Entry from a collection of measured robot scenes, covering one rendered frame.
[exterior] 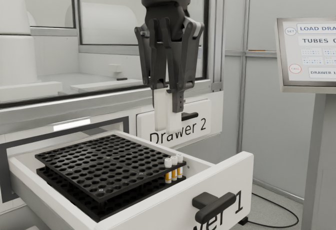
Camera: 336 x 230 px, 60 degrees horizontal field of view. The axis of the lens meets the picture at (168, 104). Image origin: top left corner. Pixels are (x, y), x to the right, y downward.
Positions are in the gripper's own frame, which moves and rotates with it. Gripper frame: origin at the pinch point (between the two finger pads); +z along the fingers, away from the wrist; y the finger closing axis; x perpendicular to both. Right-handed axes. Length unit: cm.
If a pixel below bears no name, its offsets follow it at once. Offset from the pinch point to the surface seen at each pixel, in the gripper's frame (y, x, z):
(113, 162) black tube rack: 7.8, 5.9, 9.4
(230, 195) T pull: -14.0, 2.8, 8.7
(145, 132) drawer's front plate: 21.3, -12.9, 11.0
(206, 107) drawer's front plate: 21.4, -37.8, 8.2
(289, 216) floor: 33, -142, 99
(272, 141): 59, -167, 60
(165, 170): -1.0, 1.6, 9.6
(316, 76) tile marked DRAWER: 2, -73, 0
